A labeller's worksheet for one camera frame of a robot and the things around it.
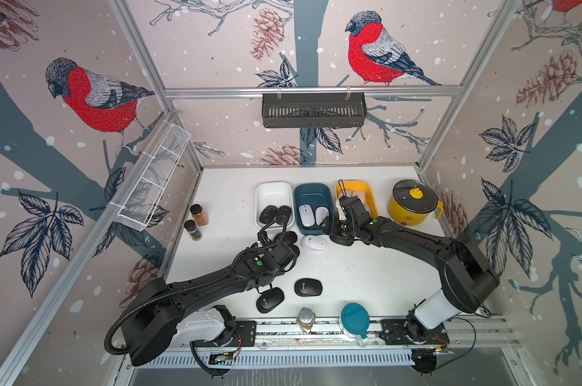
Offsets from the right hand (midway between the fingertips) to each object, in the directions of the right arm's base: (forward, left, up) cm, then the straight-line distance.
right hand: (327, 224), depth 90 cm
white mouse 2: (+9, +2, -6) cm, 11 cm away
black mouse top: (-3, +15, -7) cm, 17 cm away
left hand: (-14, +18, -3) cm, 23 cm away
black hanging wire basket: (+45, +5, +21) cm, 50 cm away
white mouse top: (-5, +4, -7) cm, 9 cm away
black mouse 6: (-4, -6, -5) cm, 9 cm away
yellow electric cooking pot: (+5, -32, -3) cm, 33 cm away
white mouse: (+8, +8, -6) cm, 13 cm away
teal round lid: (-32, -8, -2) cm, 33 cm away
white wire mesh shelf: (0, +59, +21) cm, 63 cm away
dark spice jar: (-4, +52, +2) cm, 52 cm away
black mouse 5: (-22, +7, -7) cm, 24 cm away
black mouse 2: (+7, +24, -5) cm, 26 cm away
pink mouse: (+20, -17, -6) cm, 27 cm away
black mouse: (+9, +18, -5) cm, 21 cm away
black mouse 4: (-27, +20, -6) cm, 34 cm away
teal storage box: (+19, +4, -6) cm, 20 cm away
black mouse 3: (-7, +12, -8) cm, 16 cm away
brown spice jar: (+3, +51, 0) cm, 51 cm away
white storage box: (+18, +22, -5) cm, 29 cm away
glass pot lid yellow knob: (+11, -35, +4) cm, 37 cm away
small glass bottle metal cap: (-33, +7, +2) cm, 34 cm away
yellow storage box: (+26, -15, -6) cm, 30 cm away
